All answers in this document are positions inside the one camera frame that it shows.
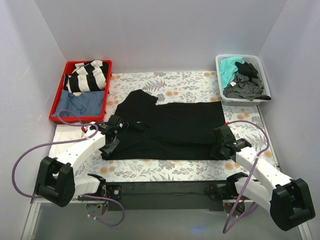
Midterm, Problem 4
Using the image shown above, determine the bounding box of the black t-shirt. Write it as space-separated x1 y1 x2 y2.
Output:
101 89 226 160

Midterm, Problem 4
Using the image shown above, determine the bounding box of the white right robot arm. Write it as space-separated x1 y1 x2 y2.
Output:
210 124 316 231

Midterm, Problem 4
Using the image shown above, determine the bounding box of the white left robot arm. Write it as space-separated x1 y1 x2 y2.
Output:
34 115 129 207

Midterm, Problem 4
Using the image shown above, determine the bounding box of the blue folded shirt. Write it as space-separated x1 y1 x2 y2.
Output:
51 89 105 117

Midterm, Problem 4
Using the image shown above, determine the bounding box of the white plastic laundry basket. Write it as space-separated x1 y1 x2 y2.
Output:
215 54 271 107

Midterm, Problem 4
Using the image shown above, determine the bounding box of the white folded cloth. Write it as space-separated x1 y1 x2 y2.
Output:
48 124 83 158

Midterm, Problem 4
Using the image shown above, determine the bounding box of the black white striped shirt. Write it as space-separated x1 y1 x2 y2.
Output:
63 60 109 93

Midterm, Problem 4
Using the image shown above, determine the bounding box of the grey t-shirt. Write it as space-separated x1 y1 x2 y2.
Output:
223 72 268 102

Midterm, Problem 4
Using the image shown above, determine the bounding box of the red plastic tray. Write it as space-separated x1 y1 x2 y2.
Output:
49 60 112 124

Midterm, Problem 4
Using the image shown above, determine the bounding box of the teal t-shirt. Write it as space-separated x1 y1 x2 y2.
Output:
219 56 245 90

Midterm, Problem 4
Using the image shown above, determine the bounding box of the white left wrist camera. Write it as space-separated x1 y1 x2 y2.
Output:
80 121 99 136

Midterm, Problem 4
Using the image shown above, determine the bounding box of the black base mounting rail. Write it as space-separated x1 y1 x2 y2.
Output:
106 180 236 211

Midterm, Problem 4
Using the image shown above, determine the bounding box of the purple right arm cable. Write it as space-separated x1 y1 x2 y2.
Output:
222 120 270 234

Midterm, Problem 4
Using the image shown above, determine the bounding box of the aluminium table frame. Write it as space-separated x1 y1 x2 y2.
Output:
22 198 312 240

